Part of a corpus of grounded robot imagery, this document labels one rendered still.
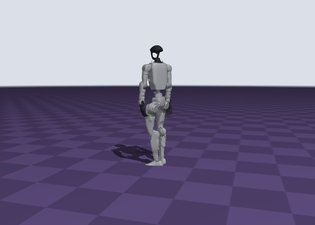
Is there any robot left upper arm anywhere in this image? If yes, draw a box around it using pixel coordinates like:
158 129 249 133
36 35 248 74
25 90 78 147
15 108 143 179
142 64 152 88

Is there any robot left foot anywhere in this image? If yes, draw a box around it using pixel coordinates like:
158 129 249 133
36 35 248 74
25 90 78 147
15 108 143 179
145 160 163 166

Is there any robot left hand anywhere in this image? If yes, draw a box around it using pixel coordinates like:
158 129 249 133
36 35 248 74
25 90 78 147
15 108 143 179
139 100 148 117

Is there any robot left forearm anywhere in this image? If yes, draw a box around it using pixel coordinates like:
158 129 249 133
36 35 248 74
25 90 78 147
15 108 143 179
138 82 146 105

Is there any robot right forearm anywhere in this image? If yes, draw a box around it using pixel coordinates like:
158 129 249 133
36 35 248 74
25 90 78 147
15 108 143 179
165 86 172 102

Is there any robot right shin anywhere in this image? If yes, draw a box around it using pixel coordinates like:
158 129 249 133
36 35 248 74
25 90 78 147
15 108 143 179
159 128 166 159

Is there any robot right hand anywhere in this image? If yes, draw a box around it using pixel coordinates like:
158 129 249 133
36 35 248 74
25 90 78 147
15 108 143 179
165 99 172 116

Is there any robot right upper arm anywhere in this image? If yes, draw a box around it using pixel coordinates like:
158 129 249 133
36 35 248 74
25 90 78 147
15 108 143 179
166 64 172 88

